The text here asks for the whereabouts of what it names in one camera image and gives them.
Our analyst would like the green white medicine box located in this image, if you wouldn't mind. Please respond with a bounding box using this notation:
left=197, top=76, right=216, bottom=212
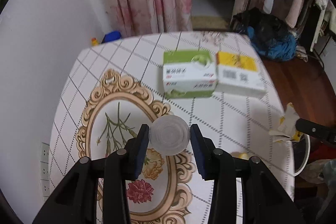
left=162, top=50, right=217, bottom=99

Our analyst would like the orange small bottle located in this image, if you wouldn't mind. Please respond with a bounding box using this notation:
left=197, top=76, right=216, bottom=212
left=91, top=38, right=99, bottom=47

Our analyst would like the white barcode carton box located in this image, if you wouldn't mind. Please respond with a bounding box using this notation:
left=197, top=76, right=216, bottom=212
left=215, top=65, right=267, bottom=98

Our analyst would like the blue jacket pile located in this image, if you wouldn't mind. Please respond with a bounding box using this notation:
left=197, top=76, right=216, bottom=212
left=246, top=26, right=297, bottom=61

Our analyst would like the white wall socket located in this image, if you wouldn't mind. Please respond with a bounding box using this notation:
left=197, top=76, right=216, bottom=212
left=40, top=142, right=50, bottom=201

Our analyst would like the white patterned tablecloth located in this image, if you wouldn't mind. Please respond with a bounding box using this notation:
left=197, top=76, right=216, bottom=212
left=46, top=32, right=294, bottom=223

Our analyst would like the blue lidded container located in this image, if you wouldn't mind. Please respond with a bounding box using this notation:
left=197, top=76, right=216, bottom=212
left=101, top=31, right=122, bottom=44

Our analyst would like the white yellow wrapper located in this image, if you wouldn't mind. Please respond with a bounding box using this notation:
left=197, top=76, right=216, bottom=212
left=269, top=102, right=303, bottom=143

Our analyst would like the clear plastic cup lid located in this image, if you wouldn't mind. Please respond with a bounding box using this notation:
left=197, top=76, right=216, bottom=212
left=149, top=115, right=190, bottom=156

